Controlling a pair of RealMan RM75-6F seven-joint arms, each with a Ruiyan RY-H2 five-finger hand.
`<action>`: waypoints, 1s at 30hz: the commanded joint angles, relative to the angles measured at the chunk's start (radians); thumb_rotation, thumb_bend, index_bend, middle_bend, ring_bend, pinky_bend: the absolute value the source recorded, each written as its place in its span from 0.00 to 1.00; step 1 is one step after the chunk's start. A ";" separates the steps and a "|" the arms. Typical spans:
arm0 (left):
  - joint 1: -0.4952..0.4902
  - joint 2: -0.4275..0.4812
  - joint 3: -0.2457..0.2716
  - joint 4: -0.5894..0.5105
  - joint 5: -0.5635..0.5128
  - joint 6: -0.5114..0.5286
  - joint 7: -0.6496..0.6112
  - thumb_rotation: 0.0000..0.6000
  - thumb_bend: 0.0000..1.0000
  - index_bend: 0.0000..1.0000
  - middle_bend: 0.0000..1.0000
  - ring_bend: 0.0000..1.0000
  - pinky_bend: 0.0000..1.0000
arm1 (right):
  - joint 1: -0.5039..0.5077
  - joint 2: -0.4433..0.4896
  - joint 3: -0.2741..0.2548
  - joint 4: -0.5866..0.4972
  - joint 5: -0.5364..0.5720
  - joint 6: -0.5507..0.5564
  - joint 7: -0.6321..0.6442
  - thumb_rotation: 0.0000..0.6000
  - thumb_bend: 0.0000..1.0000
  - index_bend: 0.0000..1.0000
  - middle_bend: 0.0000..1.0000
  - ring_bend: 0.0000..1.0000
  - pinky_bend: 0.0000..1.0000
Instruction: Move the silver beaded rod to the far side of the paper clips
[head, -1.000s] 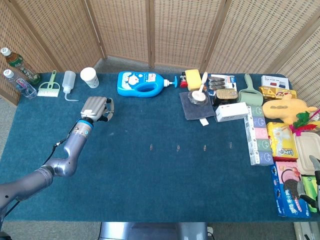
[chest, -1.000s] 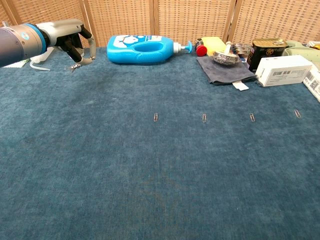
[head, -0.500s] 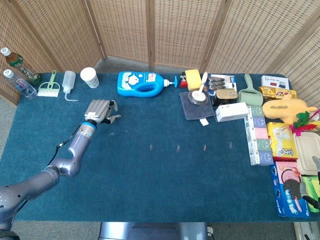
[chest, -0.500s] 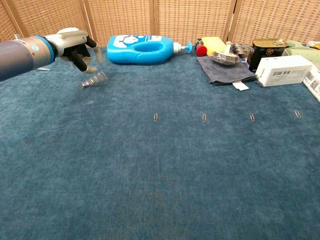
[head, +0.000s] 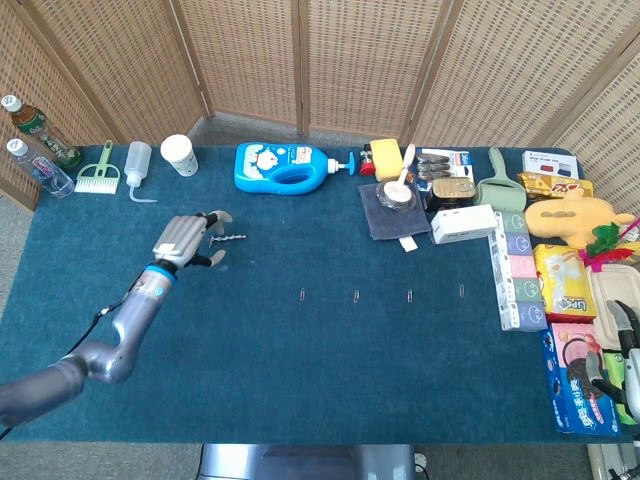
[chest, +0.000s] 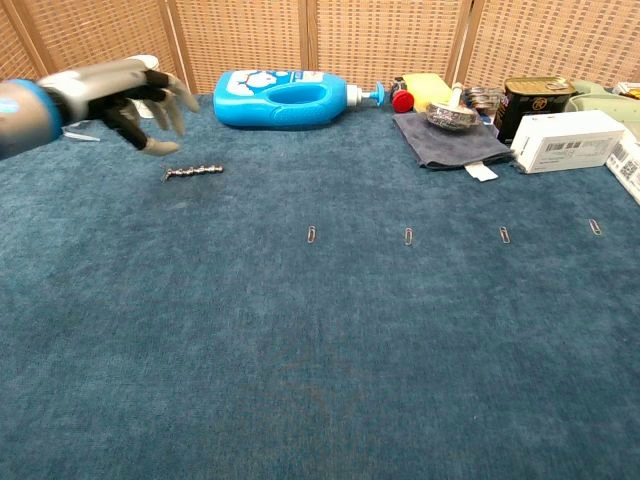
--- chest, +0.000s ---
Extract white paper cup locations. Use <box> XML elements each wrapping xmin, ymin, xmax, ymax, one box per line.
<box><xmin>127</xmin><ymin>53</ymin><xmax>160</xmax><ymax>120</ymax></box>

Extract black gold meat can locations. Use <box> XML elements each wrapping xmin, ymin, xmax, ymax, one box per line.
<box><xmin>496</xmin><ymin>76</ymin><xmax>578</xmax><ymax>146</ymax></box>

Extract translucent squeeze wash bottle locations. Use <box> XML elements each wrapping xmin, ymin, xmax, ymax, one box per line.
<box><xmin>62</xmin><ymin>124</ymin><xmax>101</xmax><ymax>143</ymax></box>

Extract white cardboard box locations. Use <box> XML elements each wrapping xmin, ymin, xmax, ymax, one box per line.
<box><xmin>509</xmin><ymin>109</ymin><xmax>626</xmax><ymax>175</ymax></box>

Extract blue detergent pump bottle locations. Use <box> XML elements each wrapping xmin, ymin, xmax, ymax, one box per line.
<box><xmin>212</xmin><ymin>69</ymin><xmax>387</xmax><ymax>132</ymax></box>

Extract small red capped object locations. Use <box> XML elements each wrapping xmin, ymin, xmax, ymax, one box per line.
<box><xmin>390</xmin><ymin>77</ymin><xmax>416</xmax><ymax>114</ymax></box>

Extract grey folded cloth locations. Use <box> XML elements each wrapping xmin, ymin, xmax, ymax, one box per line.
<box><xmin>392</xmin><ymin>110</ymin><xmax>514</xmax><ymax>183</ymax></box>

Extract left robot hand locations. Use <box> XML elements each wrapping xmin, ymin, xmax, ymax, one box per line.
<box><xmin>39</xmin><ymin>57</ymin><xmax>201</xmax><ymax>156</ymax></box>

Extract chain of silver magnetic balls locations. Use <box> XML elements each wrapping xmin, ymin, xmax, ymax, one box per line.
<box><xmin>167</xmin><ymin>163</ymin><xmax>225</xmax><ymax>179</ymax></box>

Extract blue table cloth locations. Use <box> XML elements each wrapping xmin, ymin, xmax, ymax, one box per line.
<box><xmin>0</xmin><ymin>94</ymin><xmax>640</xmax><ymax>480</ymax></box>

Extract wicker folding screen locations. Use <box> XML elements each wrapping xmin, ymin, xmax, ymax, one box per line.
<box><xmin>0</xmin><ymin>0</ymin><xmax>640</xmax><ymax>101</ymax></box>

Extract yellow sponge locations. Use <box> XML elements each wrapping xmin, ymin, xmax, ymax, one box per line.
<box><xmin>401</xmin><ymin>73</ymin><xmax>454</xmax><ymax>114</ymax></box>

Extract round scrubber white handle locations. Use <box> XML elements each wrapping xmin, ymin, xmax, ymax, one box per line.
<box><xmin>424</xmin><ymin>82</ymin><xmax>481</xmax><ymax>132</ymax></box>

